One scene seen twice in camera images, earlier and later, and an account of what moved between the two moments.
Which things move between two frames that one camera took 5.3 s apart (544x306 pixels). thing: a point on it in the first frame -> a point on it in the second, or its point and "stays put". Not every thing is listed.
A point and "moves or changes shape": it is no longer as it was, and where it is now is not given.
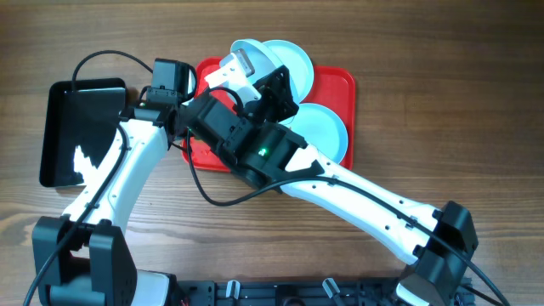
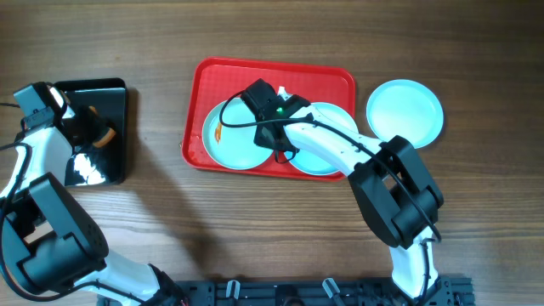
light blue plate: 300,67 moves or changes shape
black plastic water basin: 82,112 stays put
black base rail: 296,292 stays put
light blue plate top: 261,59 -> 405,108
